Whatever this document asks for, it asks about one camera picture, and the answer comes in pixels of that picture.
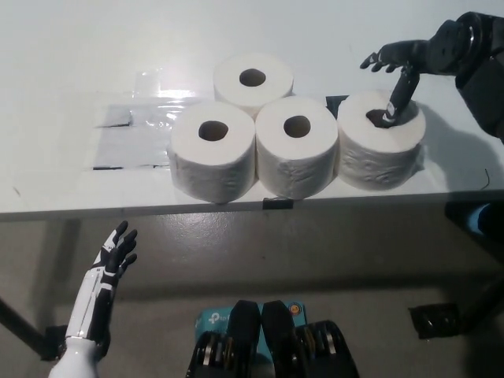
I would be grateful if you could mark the black table leg with foot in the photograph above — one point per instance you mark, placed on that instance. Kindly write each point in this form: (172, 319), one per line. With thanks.
(433, 321)
(23, 330)

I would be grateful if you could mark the teal tp-link box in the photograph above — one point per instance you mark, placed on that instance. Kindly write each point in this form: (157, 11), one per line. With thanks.
(208, 319)

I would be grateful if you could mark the blue round object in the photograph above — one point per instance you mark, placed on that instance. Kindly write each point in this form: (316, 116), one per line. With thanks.
(478, 218)

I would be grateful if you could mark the black square marker plate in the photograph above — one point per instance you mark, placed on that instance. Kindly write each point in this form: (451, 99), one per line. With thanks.
(332, 104)

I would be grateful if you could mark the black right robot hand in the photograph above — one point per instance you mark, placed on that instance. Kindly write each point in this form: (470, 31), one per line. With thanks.
(445, 51)

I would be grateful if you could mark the clear plastic tape patch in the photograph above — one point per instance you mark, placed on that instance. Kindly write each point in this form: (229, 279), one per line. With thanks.
(165, 98)

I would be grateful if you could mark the clear plastic sheet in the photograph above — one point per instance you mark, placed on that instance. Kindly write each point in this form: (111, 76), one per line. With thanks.
(130, 145)

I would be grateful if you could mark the small black tape strip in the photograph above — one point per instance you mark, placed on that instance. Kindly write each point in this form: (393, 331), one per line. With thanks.
(277, 204)

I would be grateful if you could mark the white toilet paper roll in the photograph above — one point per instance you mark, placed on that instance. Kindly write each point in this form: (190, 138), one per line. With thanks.
(212, 169)
(374, 161)
(228, 84)
(295, 165)

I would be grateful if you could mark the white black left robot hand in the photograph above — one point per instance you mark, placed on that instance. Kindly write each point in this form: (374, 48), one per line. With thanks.
(106, 271)

